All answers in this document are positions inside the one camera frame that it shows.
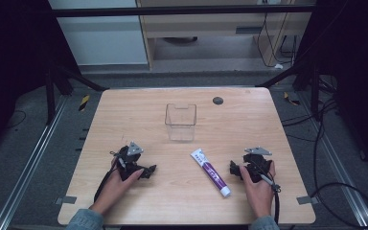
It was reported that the black horizontal frame bar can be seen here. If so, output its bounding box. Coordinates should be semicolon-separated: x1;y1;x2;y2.
49;4;316;18

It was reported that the left hand-held gripper cable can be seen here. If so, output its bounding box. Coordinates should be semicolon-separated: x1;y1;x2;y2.
93;150;124;203

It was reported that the grey metal table bracket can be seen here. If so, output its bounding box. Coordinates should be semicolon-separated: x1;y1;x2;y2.
296;195;319;206
55;195;78;206

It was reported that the black metal stand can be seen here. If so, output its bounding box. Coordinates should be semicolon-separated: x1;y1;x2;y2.
254;60;323;122
43;60;110;127

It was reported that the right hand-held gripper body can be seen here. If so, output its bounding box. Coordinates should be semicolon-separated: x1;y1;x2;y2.
240;146;274;184

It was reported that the white purple toothpaste tube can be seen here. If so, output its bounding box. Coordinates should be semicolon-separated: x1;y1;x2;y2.
190;148;232;198

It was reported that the black hanging cable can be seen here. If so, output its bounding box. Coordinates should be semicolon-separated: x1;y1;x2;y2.
256;11;298;69

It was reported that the person's left hand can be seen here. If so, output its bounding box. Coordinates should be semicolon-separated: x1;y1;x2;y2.
90;156;145;216

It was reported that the person's right hand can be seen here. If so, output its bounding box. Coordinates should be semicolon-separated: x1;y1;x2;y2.
239;160;277;219

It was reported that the right hand-held gripper cable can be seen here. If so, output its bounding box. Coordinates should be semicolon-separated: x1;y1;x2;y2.
250;161;282;225

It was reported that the white cabinet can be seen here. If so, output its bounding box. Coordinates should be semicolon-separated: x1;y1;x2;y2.
48;0;150;67

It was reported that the yellow black tape strip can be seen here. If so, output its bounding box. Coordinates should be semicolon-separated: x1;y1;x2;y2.
283;91;301;106
78;94;91;112

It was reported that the hand-held gripper cable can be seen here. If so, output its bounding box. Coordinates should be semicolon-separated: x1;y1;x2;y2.
93;150;124;203
250;161;282;225

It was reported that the thin black floor cable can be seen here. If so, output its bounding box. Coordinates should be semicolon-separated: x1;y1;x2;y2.
5;109;28;129

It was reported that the aluminium floor rail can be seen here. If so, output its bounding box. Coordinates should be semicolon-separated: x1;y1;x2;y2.
0;95;69;230
298;92;368;230

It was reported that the clear plastic container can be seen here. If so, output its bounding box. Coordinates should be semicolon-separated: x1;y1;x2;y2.
164;103;198;143

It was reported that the black curtain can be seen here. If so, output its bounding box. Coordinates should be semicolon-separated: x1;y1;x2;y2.
291;0;368;178
0;0;81;157

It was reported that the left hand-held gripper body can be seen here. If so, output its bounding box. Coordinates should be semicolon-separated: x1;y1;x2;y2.
109;141;148;182

